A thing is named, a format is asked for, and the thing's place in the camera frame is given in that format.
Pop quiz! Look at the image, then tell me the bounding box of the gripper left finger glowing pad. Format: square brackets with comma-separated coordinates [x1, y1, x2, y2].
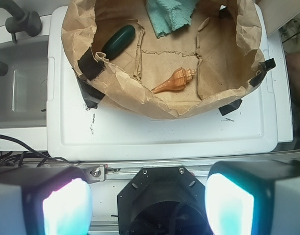
[0, 166, 93, 235]

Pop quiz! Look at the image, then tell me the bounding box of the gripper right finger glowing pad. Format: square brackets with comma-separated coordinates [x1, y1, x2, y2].
[204, 160, 300, 235]

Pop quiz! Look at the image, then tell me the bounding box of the orange spiral sea shell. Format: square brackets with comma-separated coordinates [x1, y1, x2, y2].
[151, 67, 197, 94]

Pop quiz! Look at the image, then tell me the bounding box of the black tape strip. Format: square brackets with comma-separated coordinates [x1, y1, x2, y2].
[218, 99, 243, 116]
[249, 58, 276, 88]
[78, 48, 106, 81]

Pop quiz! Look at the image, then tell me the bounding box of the grey toy sink basin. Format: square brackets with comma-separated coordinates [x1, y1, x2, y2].
[0, 35, 49, 129]

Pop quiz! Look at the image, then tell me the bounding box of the brown paper bag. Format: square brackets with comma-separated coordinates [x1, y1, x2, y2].
[61, 0, 264, 119]

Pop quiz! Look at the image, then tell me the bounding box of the dark green oval capsule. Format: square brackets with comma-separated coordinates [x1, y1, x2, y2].
[101, 24, 136, 60]

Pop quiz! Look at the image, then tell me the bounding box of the dark grey toy faucet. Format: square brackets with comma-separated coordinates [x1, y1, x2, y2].
[0, 6, 43, 43]

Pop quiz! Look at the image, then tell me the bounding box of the teal terry cloth rag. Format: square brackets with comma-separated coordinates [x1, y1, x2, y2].
[146, 0, 198, 38]

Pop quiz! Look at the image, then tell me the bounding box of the aluminium frame rail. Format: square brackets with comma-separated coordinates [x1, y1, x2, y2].
[78, 151, 300, 182]

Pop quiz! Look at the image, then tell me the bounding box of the black cable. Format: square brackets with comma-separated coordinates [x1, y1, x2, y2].
[0, 132, 79, 167]

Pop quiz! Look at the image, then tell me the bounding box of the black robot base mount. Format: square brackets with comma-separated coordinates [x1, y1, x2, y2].
[117, 166, 212, 235]

